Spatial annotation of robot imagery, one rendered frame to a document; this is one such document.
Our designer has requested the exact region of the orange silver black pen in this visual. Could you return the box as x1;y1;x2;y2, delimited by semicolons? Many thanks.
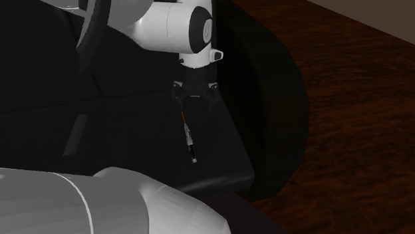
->
180;110;198;164

